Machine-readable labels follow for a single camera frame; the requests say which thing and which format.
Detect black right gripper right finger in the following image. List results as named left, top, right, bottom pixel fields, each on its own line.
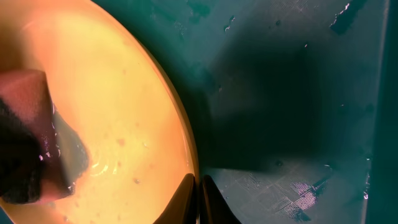
left=199, top=175, right=241, bottom=224

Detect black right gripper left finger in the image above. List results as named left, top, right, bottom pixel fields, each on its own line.
left=154, top=174, right=197, bottom=224

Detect yellow plate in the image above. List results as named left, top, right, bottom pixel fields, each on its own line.
left=1, top=1, right=198, bottom=223

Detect blue serving tray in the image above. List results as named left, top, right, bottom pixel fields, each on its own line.
left=98, top=0, right=397, bottom=223

